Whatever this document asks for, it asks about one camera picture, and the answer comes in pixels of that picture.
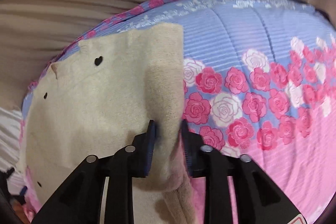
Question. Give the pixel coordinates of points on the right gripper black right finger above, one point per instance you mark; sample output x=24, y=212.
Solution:
x=258, y=199

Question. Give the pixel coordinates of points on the pink blue rose bedspread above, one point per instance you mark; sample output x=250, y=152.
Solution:
x=258, y=78

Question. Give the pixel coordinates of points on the white satin curtain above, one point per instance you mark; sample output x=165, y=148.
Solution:
x=10, y=131

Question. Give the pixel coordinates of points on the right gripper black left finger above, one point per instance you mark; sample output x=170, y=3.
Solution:
x=105, y=180

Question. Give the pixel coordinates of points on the cream knit sweater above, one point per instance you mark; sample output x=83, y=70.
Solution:
x=97, y=100

